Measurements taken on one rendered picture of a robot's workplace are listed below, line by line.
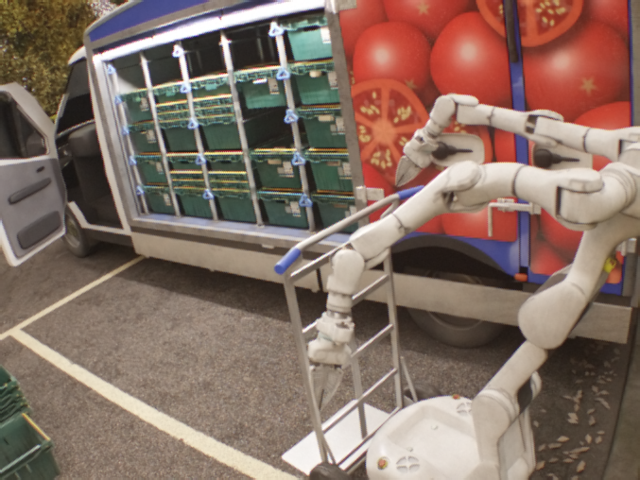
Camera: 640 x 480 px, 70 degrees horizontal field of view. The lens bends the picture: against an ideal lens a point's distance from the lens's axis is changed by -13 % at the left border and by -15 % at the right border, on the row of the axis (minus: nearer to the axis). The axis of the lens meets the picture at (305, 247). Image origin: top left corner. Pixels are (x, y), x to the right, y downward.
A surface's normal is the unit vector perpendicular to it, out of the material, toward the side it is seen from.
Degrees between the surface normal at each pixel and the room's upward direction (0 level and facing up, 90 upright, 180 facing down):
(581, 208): 91
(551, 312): 88
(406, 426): 69
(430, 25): 90
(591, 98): 90
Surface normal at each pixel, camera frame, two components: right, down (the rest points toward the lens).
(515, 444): 0.58, -0.06
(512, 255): -0.58, 0.40
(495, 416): -0.74, 0.37
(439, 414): -0.76, 0.11
